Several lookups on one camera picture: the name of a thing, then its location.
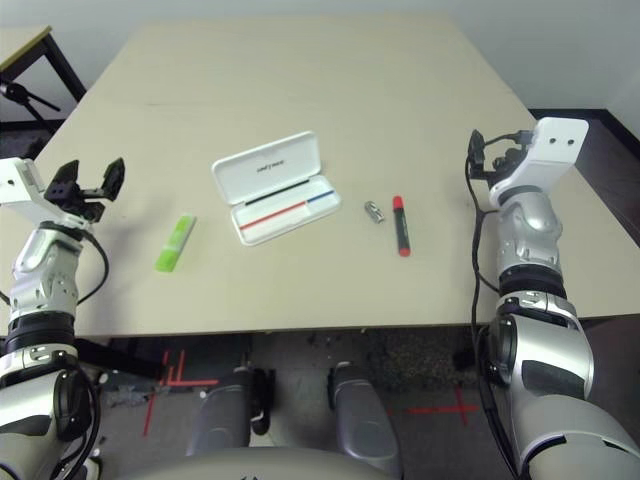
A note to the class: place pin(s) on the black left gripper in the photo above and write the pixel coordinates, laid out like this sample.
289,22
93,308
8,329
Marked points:
80,202

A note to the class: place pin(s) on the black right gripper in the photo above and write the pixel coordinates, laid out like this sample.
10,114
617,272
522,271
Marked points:
502,161

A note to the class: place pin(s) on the green highlighter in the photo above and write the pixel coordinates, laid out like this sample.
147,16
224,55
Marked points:
175,243

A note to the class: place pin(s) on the black marker with red cap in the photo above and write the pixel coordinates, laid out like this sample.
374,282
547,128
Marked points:
402,230

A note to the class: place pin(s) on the small silver metal clip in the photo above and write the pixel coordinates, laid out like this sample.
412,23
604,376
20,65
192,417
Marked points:
375,212

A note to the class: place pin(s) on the white plastic pencil case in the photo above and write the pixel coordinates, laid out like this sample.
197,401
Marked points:
270,165

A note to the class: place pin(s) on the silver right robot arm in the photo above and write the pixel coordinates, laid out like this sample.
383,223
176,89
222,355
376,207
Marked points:
530,235

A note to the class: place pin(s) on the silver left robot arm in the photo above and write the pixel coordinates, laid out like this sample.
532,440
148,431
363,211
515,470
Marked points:
40,260

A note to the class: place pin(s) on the dark foam floor mat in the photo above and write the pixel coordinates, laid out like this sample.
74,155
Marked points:
15,142

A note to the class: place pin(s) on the black tripod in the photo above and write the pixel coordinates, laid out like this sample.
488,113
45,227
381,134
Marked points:
15,91

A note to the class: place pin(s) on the grey robot left leg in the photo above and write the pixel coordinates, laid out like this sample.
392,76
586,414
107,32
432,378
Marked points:
220,415

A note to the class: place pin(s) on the grey robot leg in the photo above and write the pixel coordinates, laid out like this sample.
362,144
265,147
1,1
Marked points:
360,415
220,415

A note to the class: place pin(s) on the grey robot right leg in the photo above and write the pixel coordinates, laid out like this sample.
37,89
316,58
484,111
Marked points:
360,415

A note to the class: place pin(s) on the grey robot torso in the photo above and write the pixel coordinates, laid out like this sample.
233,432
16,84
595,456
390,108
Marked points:
250,467

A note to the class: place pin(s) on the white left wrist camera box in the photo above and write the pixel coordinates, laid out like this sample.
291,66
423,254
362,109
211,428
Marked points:
17,182

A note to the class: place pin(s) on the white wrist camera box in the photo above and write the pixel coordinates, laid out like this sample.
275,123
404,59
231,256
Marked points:
550,150
17,182

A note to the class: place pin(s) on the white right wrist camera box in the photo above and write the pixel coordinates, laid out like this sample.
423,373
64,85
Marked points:
550,150

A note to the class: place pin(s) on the beige side table black frame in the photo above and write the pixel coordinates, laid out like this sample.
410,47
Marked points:
25,45

